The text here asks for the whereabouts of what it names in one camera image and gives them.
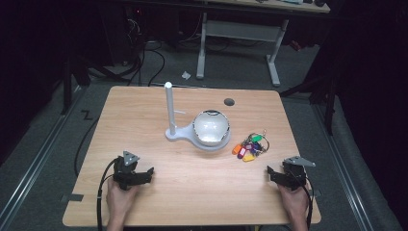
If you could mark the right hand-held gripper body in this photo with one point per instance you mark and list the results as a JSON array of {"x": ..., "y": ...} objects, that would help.
[{"x": 294, "y": 174}]

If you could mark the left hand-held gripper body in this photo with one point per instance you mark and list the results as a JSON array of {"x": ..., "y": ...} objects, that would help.
[{"x": 124, "y": 174}]

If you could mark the person's left hand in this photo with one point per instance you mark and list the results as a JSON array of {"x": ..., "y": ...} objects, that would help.
[{"x": 120, "y": 200}]

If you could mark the person's right hand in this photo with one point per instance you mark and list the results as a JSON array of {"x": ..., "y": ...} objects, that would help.
[{"x": 295, "y": 202}]

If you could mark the key bunch with coloured tags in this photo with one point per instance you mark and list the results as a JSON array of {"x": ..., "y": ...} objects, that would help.
[{"x": 250, "y": 149}]

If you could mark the black tape strip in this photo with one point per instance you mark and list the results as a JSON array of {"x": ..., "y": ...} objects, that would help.
[{"x": 72, "y": 198}]

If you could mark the white stand with pole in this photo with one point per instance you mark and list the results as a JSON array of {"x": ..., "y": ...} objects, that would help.
[{"x": 171, "y": 109}]

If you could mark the black zigzag floor tape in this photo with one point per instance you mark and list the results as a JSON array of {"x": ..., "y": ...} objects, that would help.
[{"x": 86, "y": 114}]

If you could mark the shiny metal bowl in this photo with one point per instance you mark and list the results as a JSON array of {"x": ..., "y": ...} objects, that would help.
[{"x": 211, "y": 128}]

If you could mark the dark round table grommet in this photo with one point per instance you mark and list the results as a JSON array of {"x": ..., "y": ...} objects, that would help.
[{"x": 229, "y": 102}]

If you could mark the white paper scrap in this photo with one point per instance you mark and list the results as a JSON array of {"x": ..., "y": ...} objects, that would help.
[{"x": 186, "y": 75}]

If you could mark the dark metal stand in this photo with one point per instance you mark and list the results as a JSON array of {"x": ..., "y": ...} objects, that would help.
[{"x": 69, "y": 80}]

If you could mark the black computer tower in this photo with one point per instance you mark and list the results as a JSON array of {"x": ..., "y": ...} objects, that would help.
[{"x": 126, "y": 32}]

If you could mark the desk with white legs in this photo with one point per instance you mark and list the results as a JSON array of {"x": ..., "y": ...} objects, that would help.
[{"x": 243, "y": 30}]

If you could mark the metal floor rail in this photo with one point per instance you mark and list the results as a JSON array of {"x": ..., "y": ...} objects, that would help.
[
  {"x": 35, "y": 163},
  {"x": 344, "y": 166}
]

